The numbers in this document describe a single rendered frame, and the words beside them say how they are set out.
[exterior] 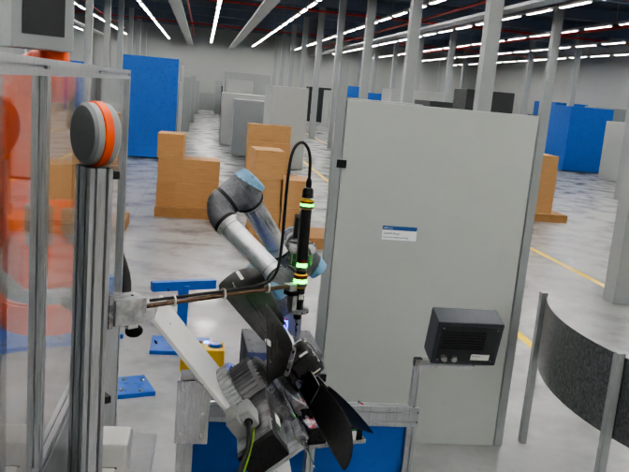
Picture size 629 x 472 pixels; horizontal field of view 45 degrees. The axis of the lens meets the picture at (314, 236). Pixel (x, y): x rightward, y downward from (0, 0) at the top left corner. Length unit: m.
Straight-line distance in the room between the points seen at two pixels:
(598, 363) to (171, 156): 8.52
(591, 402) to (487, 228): 1.14
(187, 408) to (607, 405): 2.19
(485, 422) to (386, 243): 1.29
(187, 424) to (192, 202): 9.31
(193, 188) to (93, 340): 9.58
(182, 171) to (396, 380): 7.47
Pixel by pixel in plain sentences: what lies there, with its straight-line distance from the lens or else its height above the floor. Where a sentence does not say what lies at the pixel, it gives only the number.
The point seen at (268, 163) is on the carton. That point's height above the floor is 1.07.
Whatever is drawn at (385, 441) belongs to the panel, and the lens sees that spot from 3.10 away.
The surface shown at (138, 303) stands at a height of 1.44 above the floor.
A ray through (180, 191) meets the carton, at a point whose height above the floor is 0.38.
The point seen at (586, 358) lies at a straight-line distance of 4.04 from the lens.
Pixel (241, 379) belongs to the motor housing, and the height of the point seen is 1.15.
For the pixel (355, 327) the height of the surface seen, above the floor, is 0.71.
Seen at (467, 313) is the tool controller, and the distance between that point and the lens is 2.99.
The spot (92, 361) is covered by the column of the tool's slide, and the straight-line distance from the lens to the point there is 2.05.
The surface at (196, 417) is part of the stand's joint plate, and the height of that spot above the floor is 1.04.
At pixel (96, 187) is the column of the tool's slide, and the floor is 1.75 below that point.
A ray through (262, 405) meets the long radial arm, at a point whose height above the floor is 1.13.
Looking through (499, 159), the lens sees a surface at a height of 1.74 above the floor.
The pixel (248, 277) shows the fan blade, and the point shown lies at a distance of 2.46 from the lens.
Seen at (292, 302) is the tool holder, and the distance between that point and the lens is 2.42.
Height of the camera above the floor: 2.03
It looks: 11 degrees down
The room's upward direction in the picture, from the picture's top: 5 degrees clockwise
